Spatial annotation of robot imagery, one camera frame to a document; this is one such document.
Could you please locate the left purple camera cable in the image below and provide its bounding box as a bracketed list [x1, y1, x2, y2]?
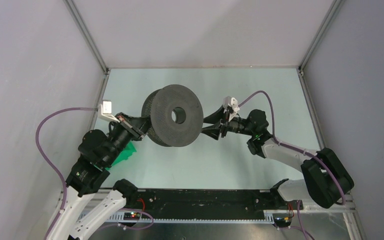
[35, 106, 102, 240]

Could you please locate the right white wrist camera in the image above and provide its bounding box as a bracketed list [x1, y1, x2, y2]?
[222, 96, 240, 115]

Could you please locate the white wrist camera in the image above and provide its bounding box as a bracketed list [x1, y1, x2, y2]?
[98, 100, 120, 123]
[222, 96, 240, 115]

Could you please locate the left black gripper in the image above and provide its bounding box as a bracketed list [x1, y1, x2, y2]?
[103, 110, 157, 166]

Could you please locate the purple camera cable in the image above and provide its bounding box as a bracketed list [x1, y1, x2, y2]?
[35, 106, 102, 240]
[237, 90, 347, 240]

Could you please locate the right small circuit board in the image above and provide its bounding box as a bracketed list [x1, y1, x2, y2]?
[273, 217, 291, 224]

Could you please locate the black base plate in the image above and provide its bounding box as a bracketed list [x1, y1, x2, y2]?
[126, 188, 288, 221]

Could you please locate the small circuit board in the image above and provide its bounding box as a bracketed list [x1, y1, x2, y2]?
[123, 211, 142, 221]
[273, 217, 291, 224]

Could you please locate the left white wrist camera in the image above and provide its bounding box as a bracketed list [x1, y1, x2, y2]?
[98, 100, 120, 123]

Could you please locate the black perforated spool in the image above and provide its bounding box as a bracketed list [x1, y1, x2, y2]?
[141, 84, 204, 147]

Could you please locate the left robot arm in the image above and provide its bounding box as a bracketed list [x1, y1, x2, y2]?
[45, 112, 152, 240]

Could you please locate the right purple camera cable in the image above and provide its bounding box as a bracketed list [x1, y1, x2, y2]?
[237, 90, 347, 240]

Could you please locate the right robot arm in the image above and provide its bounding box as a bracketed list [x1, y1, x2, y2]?
[201, 107, 355, 209]

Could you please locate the left small circuit board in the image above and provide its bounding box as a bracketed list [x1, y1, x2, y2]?
[123, 211, 142, 221]

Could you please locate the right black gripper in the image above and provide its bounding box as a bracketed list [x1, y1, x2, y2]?
[198, 104, 255, 141]

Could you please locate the green plastic bin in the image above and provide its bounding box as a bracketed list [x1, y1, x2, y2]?
[106, 142, 137, 171]

